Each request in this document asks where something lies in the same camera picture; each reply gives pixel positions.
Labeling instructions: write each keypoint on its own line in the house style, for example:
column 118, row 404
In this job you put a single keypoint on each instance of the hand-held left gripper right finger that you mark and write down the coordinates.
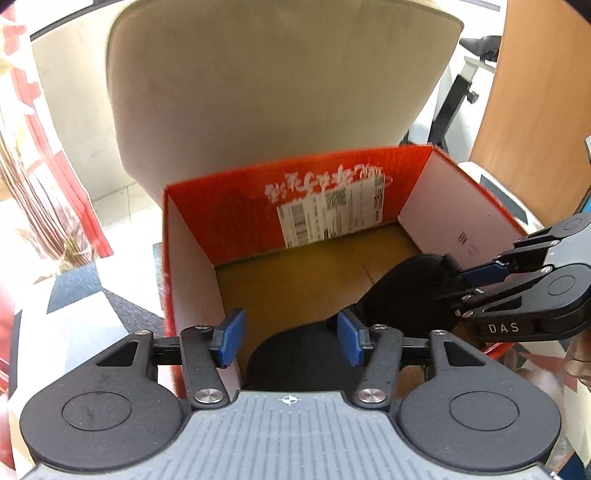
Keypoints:
column 351, row 337

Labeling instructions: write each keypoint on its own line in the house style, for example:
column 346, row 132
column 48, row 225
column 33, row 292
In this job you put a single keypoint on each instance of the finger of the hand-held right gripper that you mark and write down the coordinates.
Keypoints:
column 485, row 273
column 503, row 295

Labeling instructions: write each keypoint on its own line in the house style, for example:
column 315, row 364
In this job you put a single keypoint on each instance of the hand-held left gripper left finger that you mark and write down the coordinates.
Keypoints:
column 232, row 337

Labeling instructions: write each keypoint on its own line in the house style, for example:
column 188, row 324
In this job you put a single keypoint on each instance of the black cloth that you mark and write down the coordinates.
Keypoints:
column 323, row 346

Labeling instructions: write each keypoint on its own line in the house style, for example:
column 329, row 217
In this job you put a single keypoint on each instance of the red cardboard box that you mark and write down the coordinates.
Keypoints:
column 194, row 286

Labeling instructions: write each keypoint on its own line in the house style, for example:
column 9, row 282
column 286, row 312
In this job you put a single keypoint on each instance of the white device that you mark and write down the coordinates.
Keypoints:
column 503, row 194

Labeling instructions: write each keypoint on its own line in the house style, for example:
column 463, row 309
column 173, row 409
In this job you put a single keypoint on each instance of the geometric patterned table cover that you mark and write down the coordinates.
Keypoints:
column 92, row 314

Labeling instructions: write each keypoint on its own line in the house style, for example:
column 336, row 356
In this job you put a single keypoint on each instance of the black exercise bike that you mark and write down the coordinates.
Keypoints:
column 455, row 97

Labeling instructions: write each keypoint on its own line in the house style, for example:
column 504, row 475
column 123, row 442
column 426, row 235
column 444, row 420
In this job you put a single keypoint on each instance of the wooden panel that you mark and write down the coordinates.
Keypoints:
column 535, row 92

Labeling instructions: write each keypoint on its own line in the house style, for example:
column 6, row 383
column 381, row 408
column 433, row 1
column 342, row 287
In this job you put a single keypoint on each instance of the beige chair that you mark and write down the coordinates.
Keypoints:
column 277, row 92

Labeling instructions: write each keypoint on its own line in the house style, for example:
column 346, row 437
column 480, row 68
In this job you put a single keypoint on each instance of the red patterned curtain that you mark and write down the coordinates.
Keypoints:
column 32, row 138

